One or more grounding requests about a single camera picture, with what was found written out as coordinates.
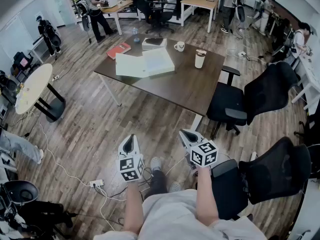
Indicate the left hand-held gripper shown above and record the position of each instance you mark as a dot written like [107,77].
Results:
[130,167]

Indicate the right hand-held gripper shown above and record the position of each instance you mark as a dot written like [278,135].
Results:
[203,156]

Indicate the pale green file box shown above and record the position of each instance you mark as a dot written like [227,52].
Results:
[130,64]

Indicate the person's left forearm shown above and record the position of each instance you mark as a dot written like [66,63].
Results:
[133,206]

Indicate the person's right forearm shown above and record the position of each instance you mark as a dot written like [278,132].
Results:
[206,196]

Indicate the white table leg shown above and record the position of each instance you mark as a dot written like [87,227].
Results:
[197,122]
[110,90]

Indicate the person's left grey shoe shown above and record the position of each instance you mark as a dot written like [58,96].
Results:
[155,164]

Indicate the person's grey shoe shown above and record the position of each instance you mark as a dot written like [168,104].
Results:
[175,187]
[155,164]

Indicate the person's dark trousers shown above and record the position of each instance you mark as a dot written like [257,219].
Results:
[157,184]

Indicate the person's right grey shoe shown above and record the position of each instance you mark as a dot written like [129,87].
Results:
[175,187]

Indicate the long white power strip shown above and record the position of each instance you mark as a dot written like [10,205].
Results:
[254,155]

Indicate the person's light grey shirt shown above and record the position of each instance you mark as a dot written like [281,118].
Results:
[172,216]

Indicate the white tumbler with lid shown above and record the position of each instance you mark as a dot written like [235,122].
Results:
[200,60]

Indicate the black mesh office chair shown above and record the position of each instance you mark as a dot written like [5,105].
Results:
[265,91]
[270,174]

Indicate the white mug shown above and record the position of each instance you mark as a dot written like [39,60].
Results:
[180,46]

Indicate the white power cube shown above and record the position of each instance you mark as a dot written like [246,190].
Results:
[242,54]

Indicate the red book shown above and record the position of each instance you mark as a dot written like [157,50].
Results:
[118,50]

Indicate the white cardboard box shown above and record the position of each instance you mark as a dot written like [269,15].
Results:
[155,47]

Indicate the small white power strip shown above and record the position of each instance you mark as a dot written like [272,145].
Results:
[56,78]

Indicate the black cloth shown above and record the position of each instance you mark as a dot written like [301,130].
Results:
[155,41]

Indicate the clear water bottle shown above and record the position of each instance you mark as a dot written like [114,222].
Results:
[135,39]

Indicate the round beige table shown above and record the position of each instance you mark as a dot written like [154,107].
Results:
[33,86]

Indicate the black round plastic shell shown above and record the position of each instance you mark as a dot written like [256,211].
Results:
[21,192]

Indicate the white desk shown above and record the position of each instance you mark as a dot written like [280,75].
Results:
[308,76]

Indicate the white side table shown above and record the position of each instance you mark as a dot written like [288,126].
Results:
[37,50]

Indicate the black chair with pink sheet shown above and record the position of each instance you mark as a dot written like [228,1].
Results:
[22,61]

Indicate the black swivel chair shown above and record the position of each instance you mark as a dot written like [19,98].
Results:
[147,9]

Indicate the square wooden desk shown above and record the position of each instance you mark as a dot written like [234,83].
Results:
[197,1]

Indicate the long wooden desk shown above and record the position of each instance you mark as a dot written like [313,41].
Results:
[120,5]

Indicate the white countertop oven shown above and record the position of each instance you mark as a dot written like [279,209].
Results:
[111,2]

